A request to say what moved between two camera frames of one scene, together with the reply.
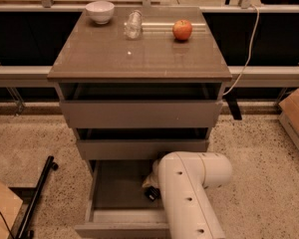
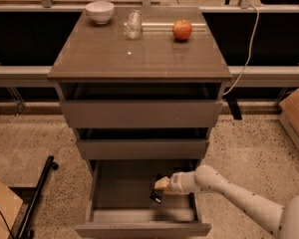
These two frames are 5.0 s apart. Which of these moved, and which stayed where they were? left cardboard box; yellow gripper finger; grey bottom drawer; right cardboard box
Moved: yellow gripper finger
Stayed: right cardboard box; grey bottom drawer; left cardboard box
